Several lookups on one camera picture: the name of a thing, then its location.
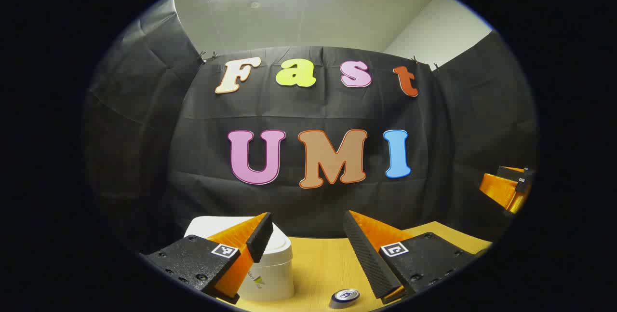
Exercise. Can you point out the blue pop can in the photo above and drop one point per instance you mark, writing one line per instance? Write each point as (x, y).
(345, 295)

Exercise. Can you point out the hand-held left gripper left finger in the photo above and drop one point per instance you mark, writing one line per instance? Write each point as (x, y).
(260, 239)

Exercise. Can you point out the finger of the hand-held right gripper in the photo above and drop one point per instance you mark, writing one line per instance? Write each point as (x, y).
(499, 189)

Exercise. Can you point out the black backdrop cloth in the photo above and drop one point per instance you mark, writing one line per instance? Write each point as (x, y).
(313, 109)

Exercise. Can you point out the white desktop garbage bin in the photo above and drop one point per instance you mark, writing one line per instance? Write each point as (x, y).
(274, 273)

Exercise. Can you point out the wooden desktop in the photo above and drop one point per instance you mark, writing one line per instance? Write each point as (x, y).
(318, 268)

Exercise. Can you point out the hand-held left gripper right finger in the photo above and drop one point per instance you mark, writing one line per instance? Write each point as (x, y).
(368, 259)

